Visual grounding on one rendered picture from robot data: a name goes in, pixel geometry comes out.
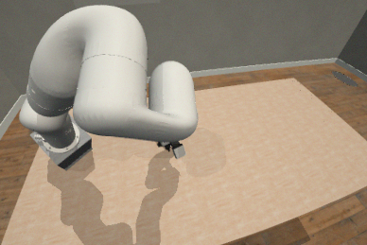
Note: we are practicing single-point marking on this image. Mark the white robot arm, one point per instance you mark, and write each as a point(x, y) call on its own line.
point(110, 47)

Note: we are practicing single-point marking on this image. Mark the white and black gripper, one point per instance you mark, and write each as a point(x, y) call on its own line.
point(165, 145)

